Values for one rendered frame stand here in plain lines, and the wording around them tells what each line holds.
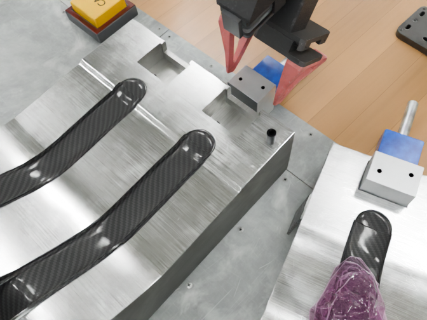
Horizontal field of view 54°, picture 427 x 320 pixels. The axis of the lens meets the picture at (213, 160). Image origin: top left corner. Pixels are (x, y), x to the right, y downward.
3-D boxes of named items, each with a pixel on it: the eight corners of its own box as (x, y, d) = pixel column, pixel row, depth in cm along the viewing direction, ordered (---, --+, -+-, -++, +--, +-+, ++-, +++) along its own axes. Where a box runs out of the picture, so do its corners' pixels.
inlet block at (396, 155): (384, 108, 52) (399, 82, 47) (426, 122, 51) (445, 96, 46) (353, 198, 47) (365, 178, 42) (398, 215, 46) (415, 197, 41)
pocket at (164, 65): (168, 59, 55) (163, 39, 51) (197, 80, 53) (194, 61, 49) (143, 80, 53) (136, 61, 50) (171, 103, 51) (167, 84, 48)
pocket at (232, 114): (229, 103, 51) (229, 85, 48) (263, 127, 49) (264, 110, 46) (204, 127, 49) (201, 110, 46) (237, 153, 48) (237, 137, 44)
